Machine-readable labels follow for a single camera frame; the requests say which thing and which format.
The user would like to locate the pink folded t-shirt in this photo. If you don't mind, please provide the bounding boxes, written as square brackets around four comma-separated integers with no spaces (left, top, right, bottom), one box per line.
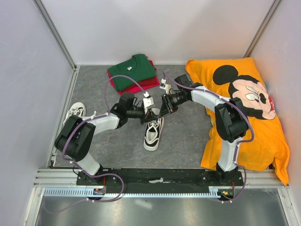
[107,69,159,95]

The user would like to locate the left aluminium frame post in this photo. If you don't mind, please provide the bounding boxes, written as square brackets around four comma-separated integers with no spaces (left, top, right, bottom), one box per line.
[33,0,77,71]

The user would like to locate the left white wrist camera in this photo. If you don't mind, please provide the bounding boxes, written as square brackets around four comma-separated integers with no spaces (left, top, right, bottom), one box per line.
[143,91,154,109]

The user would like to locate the orange Mickey Mouse pillow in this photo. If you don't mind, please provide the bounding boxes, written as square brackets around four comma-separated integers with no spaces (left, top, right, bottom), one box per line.
[186,57,290,185]

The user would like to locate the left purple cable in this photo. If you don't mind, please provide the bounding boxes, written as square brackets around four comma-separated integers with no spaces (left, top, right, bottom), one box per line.
[41,74,151,214]

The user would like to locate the grey slotted cable duct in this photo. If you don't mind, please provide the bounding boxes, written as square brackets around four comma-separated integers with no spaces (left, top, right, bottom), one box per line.
[44,185,235,198]

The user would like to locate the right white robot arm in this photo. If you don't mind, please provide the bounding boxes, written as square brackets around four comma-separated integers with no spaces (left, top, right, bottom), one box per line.
[158,74,251,186]

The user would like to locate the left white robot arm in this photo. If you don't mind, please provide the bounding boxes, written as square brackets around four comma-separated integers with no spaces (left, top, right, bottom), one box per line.
[55,93,160,185]

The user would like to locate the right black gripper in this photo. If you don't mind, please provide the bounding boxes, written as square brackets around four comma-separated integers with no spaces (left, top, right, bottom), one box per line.
[158,92,188,119]

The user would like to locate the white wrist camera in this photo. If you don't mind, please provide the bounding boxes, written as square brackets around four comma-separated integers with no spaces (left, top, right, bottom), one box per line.
[143,91,154,109]
[159,79,172,95]

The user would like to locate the front aluminium rail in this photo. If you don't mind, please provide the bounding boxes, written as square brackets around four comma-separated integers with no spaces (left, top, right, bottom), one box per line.
[34,168,290,189]

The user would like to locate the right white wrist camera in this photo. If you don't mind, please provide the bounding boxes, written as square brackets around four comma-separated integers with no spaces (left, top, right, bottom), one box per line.
[159,79,172,95]

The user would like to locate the red folded t-shirt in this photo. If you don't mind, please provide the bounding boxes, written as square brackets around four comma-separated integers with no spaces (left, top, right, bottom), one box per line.
[122,56,161,93]

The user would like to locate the black white sneaker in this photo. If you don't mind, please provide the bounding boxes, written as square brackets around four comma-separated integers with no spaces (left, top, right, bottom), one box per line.
[63,102,87,125]
[143,117,165,151]

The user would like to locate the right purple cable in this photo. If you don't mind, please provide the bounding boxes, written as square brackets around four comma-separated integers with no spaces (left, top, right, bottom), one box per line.
[162,72,256,204]

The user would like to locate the green folded t-shirt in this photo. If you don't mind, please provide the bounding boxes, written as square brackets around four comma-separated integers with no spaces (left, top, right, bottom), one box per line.
[108,54,156,91]

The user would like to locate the aluminium frame post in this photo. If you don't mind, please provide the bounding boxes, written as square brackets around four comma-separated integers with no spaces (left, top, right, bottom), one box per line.
[243,0,282,58]
[33,0,77,71]

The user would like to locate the purple cable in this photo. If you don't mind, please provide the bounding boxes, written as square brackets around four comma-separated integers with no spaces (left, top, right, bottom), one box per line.
[41,74,151,214]
[162,72,256,204]

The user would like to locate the right aluminium frame post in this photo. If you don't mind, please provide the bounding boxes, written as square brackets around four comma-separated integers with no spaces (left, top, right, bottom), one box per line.
[243,0,282,58]

